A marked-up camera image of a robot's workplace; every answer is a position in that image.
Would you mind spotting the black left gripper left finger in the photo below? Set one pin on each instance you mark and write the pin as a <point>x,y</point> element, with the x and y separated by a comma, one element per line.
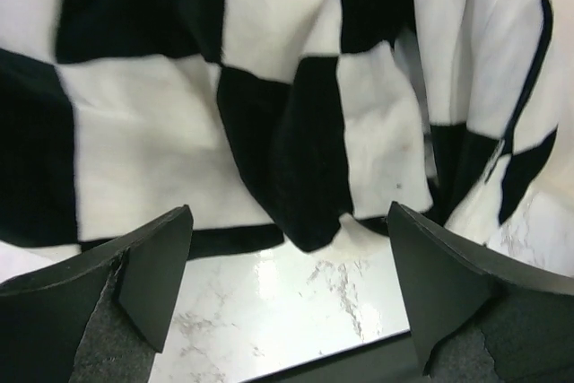
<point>100,316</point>

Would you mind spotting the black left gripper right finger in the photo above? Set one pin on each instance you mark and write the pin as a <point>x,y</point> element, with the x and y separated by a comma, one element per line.
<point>475,314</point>

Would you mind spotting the black white checkered pillowcase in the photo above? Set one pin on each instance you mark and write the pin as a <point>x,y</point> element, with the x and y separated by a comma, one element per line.
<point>272,120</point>

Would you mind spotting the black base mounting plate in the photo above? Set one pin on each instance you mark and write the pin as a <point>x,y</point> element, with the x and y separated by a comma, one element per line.
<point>389,360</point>

